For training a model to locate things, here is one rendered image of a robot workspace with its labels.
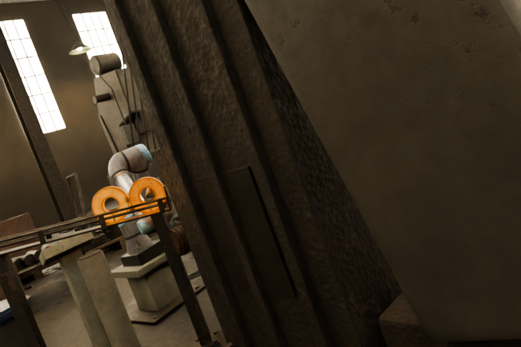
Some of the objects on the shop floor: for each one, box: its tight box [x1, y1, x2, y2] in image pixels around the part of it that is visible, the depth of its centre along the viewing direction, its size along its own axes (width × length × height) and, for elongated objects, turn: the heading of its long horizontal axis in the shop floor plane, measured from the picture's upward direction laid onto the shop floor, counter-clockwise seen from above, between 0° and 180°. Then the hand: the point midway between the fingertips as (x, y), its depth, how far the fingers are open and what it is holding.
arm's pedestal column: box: [127, 261, 205, 325], centre depth 258 cm, size 40×40×26 cm
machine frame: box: [87, 0, 402, 347], centre depth 168 cm, size 73×108×176 cm
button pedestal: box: [39, 232, 112, 347], centre depth 215 cm, size 16×24×62 cm, turn 30°
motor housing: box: [170, 224, 191, 256], centre depth 194 cm, size 13×22×54 cm, turn 30°
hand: (150, 190), depth 195 cm, fingers closed
